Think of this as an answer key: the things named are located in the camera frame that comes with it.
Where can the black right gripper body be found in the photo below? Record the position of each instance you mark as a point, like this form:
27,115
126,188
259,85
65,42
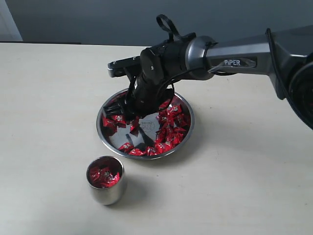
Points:
161,66

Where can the red candy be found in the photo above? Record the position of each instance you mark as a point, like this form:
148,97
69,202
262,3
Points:
181,121
103,177
174,111
152,151
114,121

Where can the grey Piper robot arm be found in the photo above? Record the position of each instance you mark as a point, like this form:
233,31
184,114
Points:
286,57

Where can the round steel plate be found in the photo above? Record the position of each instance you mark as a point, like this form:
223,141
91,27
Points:
155,130

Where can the stainless steel cup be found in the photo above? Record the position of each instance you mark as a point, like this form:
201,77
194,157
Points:
108,196

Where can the red wrapped candy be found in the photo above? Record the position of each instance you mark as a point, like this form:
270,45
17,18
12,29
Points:
181,121
114,121
152,151
174,111

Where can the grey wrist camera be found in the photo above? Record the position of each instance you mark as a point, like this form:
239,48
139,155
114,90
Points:
124,67

